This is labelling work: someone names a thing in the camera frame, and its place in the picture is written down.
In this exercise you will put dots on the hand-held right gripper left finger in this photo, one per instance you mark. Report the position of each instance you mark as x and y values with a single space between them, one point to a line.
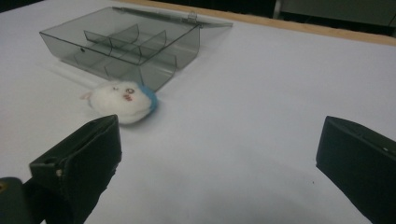
81 155

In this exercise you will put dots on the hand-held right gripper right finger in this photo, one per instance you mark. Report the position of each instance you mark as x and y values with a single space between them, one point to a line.
358 161

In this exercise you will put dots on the white and blue plush toy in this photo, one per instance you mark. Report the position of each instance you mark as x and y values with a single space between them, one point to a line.
124 101

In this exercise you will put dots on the clear grey plastic compartment box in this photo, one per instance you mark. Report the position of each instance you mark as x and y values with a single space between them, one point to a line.
124 49

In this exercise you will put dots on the grey cabinet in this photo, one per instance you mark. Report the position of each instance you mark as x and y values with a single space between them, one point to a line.
339 12

